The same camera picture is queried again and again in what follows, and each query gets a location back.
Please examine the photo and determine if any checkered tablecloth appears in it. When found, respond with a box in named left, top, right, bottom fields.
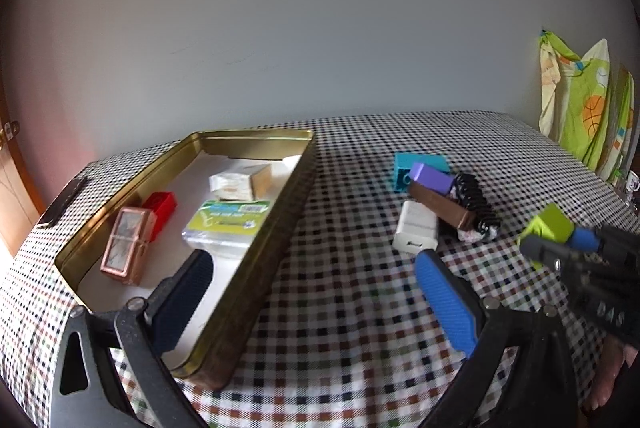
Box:
left=0, top=109, right=640, bottom=428

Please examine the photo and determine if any brown rectangular box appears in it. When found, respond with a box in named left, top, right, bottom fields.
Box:
left=407, top=182, right=478, bottom=234

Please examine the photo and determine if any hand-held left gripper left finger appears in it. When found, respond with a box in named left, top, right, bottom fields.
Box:
left=50, top=249, right=215, bottom=428

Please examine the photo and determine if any white charger plug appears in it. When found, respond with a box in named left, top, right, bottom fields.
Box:
left=392, top=201, right=441, bottom=254

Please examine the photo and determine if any clear tissue pack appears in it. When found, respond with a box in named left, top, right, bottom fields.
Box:
left=181, top=199, right=272, bottom=254

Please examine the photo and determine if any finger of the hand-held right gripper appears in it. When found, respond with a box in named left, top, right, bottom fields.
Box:
left=567, top=228, right=606, bottom=254
left=520, top=235, right=576, bottom=279

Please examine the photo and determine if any black flat phone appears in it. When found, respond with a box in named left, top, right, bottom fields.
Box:
left=36, top=177, right=87, bottom=228

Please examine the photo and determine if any brown wooden door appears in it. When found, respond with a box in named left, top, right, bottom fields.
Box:
left=0, top=73, right=46, bottom=259

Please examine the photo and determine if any purple building block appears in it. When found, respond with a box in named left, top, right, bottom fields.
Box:
left=409, top=162, right=456, bottom=195

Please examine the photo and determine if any black studded block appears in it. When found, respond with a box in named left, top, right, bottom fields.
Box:
left=447, top=172, right=502, bottom=243

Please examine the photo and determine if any green building block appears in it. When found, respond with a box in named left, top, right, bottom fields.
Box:
left=517, top=203, right=576, bottom=259

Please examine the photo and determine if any person's right hand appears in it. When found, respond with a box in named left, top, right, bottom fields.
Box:
left=585, top=338, right=636, bottom=411

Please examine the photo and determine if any gold metal tin box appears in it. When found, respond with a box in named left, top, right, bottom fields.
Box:
left=54, top=128, right=317, bottom=391

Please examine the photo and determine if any teal building block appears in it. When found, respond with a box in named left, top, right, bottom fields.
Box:
left=390, top=152, right=450, bottom=193

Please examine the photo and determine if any green printed hanging cloth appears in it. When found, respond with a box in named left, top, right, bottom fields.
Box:
left=537, top=28, right=640, bottom=184

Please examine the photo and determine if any red building block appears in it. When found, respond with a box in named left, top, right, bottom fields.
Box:
left=141, top=191, right=178, bottom=243

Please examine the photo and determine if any copper framed case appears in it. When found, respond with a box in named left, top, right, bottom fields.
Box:
left=100, top=207, right=155, bottom=285

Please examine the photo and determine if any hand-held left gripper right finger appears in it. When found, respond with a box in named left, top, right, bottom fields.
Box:
left=415, top=249, right=586, bottom=428

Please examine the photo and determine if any white box with cork side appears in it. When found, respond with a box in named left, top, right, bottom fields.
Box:
left=209, top=163, right=273, bottom=201

